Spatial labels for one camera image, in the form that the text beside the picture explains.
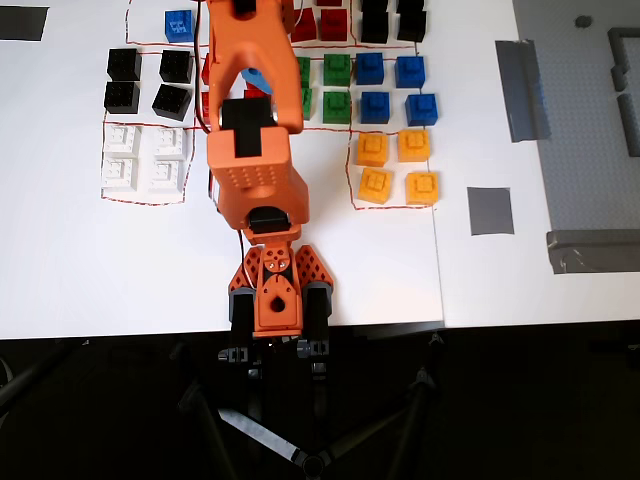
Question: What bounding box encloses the long grey tape strip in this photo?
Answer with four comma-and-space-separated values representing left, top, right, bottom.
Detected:
494, 38, 553, 144
545, 228, 640, 275

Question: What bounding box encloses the black camera tripod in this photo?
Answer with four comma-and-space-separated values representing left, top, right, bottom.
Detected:
174, 329, 451, 480

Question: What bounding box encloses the grey tape square marker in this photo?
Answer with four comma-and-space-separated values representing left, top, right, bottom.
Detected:
467, 186, 515, 236

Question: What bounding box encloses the yellow stacked brick block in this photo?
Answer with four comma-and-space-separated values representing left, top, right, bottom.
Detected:
356, 132, 390, 168
358, 167, 394, 205
404, 172, 441, 207
397, 128, 431, 164

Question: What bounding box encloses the white stacked brick block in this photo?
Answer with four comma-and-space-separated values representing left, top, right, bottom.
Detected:
148, 158, 187, 194
152, 127, 190, 160
101, 157, 141, 194
102, 124, 143, 159

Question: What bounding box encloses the long grey brick wall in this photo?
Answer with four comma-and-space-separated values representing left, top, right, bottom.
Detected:
616, 92, 640, 159

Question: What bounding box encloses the red white black servo cable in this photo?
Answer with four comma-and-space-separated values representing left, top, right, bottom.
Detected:
192, 0, 214, 135
233, 229, 251, 292

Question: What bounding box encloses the blue stacked brick block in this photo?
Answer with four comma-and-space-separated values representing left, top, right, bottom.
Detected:
359, 91, 391, 125
404, 93, 440, 127
164, 9, 195, 44
355, 52, 385, 86
394, 55, 426, 90

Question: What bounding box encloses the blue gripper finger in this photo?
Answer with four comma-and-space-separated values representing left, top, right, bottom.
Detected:
239, 66, 275, 96

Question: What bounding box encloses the grey black table clamp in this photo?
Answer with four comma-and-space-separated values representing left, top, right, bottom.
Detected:
295, 280, 334, 381
217, 287, 256, 366

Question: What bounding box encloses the grey angled brick wall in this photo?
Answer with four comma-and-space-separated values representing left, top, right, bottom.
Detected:
606, 27, 640, 71

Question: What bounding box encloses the black diagonal bar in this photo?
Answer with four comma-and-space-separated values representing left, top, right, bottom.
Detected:
0, 344, 69, 416

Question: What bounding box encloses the grey studded baseplate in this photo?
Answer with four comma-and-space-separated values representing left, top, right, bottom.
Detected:
512, 0, 640, 236

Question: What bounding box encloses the black tape patch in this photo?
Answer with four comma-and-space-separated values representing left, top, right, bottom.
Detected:
0, 5, 50, 42

